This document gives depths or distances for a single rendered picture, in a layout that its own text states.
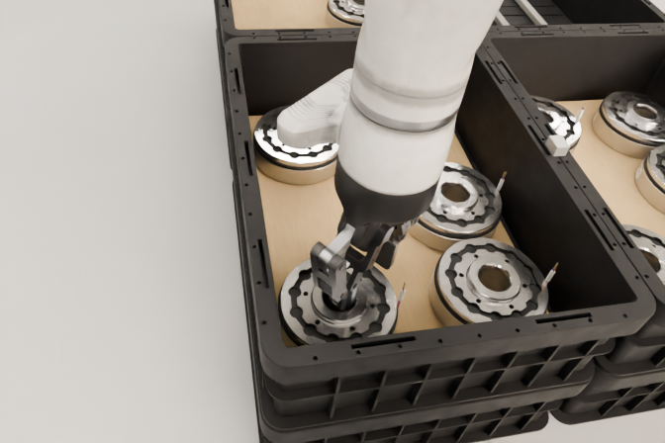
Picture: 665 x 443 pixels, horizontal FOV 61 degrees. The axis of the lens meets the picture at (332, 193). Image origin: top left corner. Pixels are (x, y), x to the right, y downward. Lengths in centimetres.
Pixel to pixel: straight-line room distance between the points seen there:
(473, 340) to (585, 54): 50
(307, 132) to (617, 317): 26
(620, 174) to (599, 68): 16
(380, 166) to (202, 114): 59
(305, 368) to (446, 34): 22
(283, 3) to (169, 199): 37
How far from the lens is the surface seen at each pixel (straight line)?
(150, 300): 69
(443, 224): 56
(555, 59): 80
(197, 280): 70
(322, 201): 60
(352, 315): 48
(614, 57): 85
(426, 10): 29
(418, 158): 35
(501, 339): 42
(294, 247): 56
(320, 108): 40
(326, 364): 38
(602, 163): 77
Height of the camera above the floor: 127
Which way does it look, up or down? 46 degrees down
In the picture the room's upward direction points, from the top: 8 degrees clockwise
